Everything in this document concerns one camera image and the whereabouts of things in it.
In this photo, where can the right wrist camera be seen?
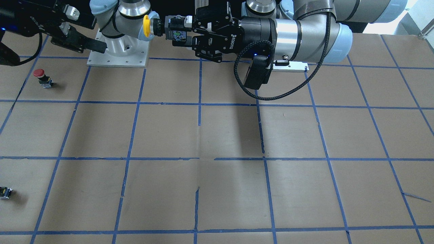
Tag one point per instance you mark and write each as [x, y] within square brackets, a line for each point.
[8, 56]

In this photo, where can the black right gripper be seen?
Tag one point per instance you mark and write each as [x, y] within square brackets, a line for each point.
[25, 21]

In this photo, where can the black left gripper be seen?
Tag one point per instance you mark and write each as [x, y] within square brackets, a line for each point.
[255, 31]

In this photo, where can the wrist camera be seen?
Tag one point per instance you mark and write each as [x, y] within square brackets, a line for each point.
[8, 56]
[258, 72]

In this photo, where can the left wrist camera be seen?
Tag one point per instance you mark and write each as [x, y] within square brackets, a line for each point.
[258, 72]

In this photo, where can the yellow push button switch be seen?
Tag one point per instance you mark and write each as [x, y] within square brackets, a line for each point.
[155, 27]

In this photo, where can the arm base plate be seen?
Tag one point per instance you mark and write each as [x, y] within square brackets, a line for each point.
[125, 51]
[281, 66]

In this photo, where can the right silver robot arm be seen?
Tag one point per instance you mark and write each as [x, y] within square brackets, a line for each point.
[116, 18]

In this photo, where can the red push button switch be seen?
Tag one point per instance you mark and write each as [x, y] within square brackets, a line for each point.
[44, 80]

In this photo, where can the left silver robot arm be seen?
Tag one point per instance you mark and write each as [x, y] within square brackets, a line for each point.
[296, 30]

